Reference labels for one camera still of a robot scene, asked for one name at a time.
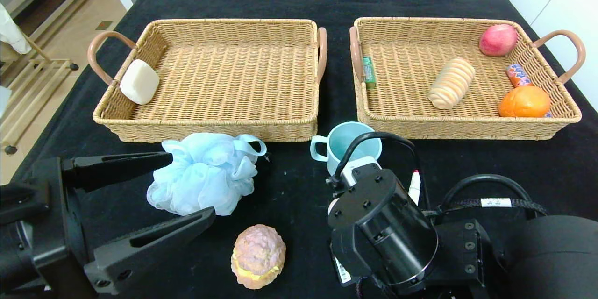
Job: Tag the white cloth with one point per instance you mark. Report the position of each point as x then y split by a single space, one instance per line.
11 30

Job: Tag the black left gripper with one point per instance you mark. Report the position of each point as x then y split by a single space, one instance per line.
60 217

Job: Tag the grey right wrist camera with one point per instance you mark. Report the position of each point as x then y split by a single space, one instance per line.
359 168

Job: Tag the wicker basket holding food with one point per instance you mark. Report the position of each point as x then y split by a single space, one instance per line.
411 79

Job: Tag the wicker basket holding soap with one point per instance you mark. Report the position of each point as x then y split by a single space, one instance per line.
233 79

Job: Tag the light blue mesh bath pouf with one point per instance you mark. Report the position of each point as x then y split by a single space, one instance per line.
205 173

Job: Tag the red apple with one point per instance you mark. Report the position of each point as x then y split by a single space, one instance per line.
498 40

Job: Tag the orange red snack stick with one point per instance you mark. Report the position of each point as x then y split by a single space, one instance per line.
517 74

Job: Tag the orange fruit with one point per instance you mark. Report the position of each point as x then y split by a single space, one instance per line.
524 102

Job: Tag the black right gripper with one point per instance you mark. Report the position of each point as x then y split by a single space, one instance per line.
342 269

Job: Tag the wooden rolling rack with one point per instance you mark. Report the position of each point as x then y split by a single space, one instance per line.
28 79

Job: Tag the striped spiral bread roll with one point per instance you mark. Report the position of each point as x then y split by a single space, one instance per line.
452 83

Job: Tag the light blue plastic mug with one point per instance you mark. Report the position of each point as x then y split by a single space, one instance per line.
343 138

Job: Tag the green candy pack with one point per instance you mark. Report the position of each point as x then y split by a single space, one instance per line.
369 72

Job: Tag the white soap bar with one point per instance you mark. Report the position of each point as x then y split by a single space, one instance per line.
139 81

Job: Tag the black tablecloth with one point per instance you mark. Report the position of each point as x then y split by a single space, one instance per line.
299 0

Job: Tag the white marker with pink cap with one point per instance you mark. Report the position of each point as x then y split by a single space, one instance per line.
414 189

